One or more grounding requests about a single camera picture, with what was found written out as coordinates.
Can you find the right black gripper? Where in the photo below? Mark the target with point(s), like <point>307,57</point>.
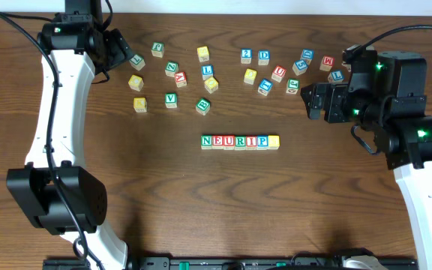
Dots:
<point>328,101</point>

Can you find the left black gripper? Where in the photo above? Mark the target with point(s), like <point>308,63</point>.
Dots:
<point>118,48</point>

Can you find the yellow s block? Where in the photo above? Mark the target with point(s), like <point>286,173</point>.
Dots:
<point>203,53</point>
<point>274,142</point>

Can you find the blue P block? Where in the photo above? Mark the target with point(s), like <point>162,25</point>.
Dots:
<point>262,142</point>

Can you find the red I block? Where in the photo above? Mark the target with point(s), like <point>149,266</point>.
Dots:
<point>251,142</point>

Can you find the green R block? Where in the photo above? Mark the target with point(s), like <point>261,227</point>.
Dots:
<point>240,143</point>

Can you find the red u block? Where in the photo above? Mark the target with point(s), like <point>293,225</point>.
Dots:
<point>278,73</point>
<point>229,142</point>

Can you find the green N block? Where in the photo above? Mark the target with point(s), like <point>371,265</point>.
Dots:
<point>206,142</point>

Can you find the red E block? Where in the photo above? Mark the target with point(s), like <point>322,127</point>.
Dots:
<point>217,141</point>

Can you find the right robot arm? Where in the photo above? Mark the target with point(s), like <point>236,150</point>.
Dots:
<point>385,95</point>

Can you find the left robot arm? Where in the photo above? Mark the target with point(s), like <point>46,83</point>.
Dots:
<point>54,189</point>

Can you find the blue L block right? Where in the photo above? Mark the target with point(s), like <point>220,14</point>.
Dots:
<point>336,76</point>

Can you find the blue l block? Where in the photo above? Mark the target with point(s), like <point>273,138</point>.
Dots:
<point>336,76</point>
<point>207,71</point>

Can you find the green L block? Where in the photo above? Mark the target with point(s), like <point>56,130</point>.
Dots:
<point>137,62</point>

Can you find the yellow block top right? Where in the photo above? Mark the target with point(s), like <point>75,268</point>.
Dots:
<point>347,66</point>

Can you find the red M block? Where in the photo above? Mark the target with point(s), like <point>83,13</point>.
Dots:
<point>327,63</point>

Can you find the yellow C block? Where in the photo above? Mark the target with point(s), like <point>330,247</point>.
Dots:
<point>136,83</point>

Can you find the green e block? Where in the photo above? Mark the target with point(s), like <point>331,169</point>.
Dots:
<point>292,86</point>

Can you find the green J block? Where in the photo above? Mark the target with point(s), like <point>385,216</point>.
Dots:
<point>157,49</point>

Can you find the blue 5 block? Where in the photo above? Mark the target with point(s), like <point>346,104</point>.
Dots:
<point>300,67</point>

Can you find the blue D block right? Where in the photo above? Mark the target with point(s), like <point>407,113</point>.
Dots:
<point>307,55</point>

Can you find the blue d block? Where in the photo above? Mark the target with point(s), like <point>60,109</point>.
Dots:
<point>263,57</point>
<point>307,55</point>

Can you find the yellow K block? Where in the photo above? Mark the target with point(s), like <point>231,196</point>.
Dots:
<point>140,105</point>

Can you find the green Z block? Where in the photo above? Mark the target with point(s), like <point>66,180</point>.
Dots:
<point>171,68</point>

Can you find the blue T block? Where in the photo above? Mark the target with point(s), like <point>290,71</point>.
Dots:
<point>265,87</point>

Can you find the red A block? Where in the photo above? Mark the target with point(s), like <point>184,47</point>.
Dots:
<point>180,79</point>

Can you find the green V block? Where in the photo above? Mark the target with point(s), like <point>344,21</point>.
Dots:
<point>171,100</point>

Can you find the yellow O block centre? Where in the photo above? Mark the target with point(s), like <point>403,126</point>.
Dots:
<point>250,76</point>

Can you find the yellow o block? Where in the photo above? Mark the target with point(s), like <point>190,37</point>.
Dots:
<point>250,76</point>
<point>211,85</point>

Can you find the yellow S block top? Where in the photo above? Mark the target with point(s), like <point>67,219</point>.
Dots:
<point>203,53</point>

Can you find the blue 2 block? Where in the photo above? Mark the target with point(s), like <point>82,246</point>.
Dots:
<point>246,56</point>

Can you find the green B block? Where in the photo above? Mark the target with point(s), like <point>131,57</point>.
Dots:
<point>203,106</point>

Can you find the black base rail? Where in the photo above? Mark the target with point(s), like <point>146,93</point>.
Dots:
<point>164,263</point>

